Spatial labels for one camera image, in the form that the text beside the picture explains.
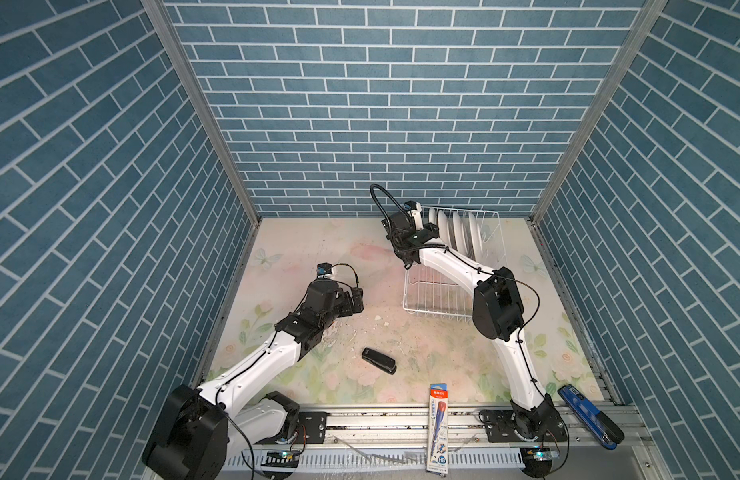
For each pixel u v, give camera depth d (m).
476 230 0.97
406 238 0.75
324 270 0.73
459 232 1.72
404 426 0.75
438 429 0.72
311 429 0.75
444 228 0.98
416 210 0.87
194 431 0.42
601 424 0.72
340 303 0.75
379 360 0.82
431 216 0.97
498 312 0.58
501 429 0.74
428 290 0.98
